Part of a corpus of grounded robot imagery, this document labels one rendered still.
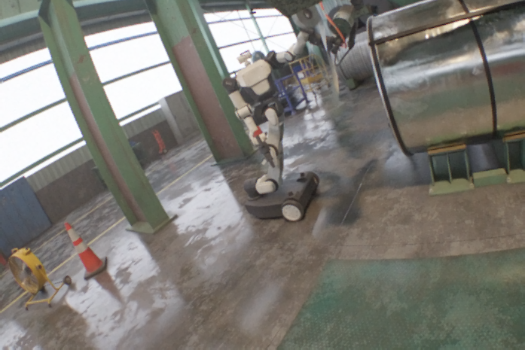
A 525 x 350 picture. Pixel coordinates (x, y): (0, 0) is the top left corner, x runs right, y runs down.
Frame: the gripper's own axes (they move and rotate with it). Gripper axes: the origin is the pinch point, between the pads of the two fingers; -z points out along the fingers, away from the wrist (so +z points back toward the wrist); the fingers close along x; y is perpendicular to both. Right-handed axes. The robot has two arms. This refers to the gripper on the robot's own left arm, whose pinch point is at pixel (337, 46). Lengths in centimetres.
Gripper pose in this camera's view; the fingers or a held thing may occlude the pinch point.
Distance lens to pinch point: 192.8
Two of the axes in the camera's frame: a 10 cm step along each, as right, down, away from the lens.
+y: 4.2, -7.9, 4.4
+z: -9.1, -3.9, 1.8
